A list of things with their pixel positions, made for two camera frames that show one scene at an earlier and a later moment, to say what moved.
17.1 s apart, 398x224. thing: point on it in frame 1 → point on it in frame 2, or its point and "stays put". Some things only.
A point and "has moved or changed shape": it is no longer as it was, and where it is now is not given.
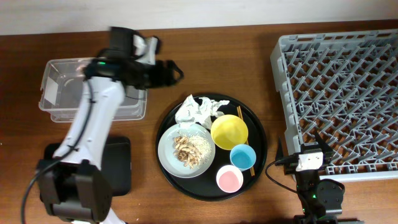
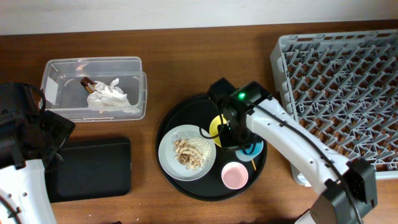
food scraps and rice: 193,150 stays put
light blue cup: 243,156 has moved or changed shape
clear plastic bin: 62,87 stays put
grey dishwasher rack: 344,86 stays put
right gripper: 326,149 → 227,144
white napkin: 189,111 has moved or changed shape
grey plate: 186,150 stays put
